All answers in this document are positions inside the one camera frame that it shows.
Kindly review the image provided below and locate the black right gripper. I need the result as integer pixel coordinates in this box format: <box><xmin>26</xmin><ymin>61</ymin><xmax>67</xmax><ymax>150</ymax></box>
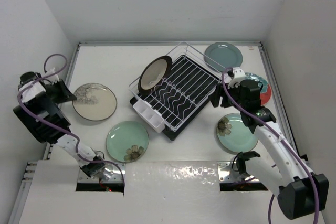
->
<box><xmin>208</xmin><ymin>80</ymin><xmax>246</xmax><ymax>112</ymax></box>

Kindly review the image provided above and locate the cream plate with branch design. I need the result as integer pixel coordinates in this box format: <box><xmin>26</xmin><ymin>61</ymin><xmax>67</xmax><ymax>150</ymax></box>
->
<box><xmin>72</xmin><ymin>83</ymin><xmax>118</xmax><ymax>121</ymax></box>

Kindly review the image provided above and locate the green plate with flower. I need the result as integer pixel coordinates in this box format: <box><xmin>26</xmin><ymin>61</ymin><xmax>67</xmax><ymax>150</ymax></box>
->
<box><xmin>216</xmin><ymin>113</ymin><xmax>258</xmax><ymax>153</ymax></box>
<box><xmin>106</xmin><ymin>121</ymin><xmax>149</xmax><ymax>163</ymax></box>

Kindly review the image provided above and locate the dark rimmed cream plate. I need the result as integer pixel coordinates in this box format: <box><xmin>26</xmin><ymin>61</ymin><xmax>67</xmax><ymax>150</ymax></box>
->
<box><xmin>138</xmin><ymin>56</ymin><xmax>173</xmax><ymax>95</ymax></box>

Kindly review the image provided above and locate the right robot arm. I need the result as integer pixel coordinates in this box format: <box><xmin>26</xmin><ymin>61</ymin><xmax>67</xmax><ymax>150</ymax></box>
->
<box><xmin>210</xmin><ymin>80</ymin><xmax>329</xmax><ymax>223</ymax></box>

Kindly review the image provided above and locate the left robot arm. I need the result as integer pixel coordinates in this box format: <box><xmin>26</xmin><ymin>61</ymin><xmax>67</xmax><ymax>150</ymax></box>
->
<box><xmin>13</xmin><ymin>71</ymin><xmax>106</xmax><ymax>179</ymax></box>

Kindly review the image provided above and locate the black drip tray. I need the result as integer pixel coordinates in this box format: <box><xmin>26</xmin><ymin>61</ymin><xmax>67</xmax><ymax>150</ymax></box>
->
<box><xmin>130</xmin><ymin>55</ymin><xmax>219</xmax><ymax>141</ymax></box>

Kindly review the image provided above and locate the plain teal plate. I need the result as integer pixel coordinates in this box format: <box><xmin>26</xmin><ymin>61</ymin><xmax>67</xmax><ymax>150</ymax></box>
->
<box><xmin>204</xmin><ymin>42</ymin><xmax>243</xmax><ymax>72</ymax></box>

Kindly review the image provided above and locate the red and teal plate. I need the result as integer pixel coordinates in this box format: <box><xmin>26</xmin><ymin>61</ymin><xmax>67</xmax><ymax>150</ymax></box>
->
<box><xmin>245</xmin><ymin>72</ymin><xmax>272</xmax><ymax>105</ymax></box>

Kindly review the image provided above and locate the white cutlery holder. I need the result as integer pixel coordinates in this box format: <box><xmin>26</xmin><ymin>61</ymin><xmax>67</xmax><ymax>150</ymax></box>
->
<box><xmin>132</xmin><ymin>100</ymin><xmax>165</xmax><ymax>133</ymax></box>

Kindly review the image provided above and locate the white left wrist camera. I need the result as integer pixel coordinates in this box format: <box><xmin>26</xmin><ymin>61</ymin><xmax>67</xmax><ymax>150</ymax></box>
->
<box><xmin>43</xmin><ymin>68</ymin><xmax>60</xmax><ymax>83</ymax></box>

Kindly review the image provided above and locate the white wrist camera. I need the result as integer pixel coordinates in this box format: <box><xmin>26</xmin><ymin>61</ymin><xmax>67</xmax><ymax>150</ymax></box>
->
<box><xmin>43</xmin><ymin>68</ymin><xmax>60</xmax><ymax>83</ymax></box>
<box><xmin>227</xmin><ymin>67</ymin><xmax>246</xmax><ymax>89</ymax></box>

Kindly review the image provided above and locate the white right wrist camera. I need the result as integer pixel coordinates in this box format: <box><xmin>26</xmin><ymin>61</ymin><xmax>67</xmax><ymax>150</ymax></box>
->
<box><xmin>227</xmin><ymin>67</ymin><xmax>246</xmax><ymax>89</ymax></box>

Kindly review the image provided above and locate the white wire dish rack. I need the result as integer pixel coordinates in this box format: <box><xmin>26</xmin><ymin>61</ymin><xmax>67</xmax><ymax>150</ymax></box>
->
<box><xmin>129</xmin><ymin>42</ymin><xmax>221</xmax><ymax>133</ymax></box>

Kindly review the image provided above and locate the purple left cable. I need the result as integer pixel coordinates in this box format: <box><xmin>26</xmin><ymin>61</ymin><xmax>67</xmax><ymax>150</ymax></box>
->
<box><xmin>16</xmin><ymin>54</ymin><xmax>125</xmax><ymax>190</ymax></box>

